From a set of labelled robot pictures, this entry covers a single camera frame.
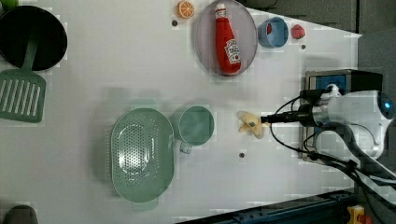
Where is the green mug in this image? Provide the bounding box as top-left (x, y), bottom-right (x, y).
top-left (177, 105), bottom-right (215, 154)

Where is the red ketchup bottle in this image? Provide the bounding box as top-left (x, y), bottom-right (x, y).
top-left (215, 3), bottom-right (242, 76)

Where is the blue bowl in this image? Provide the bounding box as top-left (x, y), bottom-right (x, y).
top-left (258, 17), bottom-right (289, 49)

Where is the strawberry toy in bowl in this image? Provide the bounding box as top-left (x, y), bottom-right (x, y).
top-left (266, 24), bottom-right (273, 35)

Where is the peeled toy banana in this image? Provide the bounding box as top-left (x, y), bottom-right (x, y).
top-left (238, 111), bottom-right (271, 139)

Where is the orange slice toy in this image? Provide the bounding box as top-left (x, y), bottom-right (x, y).
top-left (177, 0), bottom-right (195, 19)

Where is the translucent purple plate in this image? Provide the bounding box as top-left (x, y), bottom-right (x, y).
top-left (193, 0), bottom-right (258, 77)

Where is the green perforated colander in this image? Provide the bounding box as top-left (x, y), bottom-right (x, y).
top-left (110, 107), bottom-right (175, 203)

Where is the green slotted spatula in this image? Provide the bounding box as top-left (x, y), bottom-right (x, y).
top-left (0, 37), bottom-right (47, 123)

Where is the yellow red clamp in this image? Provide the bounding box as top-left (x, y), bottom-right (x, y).
top-left (347, 205), bottom-right (373, 224)

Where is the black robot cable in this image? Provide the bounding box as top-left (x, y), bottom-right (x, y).
top-left (269, 95), bottom-right (396, 224)

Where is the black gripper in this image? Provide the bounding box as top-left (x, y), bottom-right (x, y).
top-left (261, 104), bottom-right (314, 125)

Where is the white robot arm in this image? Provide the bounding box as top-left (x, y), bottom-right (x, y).
top-left (260, 90), bottom-right (395, 209)

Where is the blue metal frame rail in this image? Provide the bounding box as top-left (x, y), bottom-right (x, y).
top-left (177, 190), bottom-right (357, 224)

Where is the black frying pan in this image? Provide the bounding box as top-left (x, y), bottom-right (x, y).
top-left (0, 6), bottom-right (67, 71)

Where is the strawberry toy on table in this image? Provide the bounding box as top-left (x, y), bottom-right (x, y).
top-left (291, 24), bottom-right (306, 39)

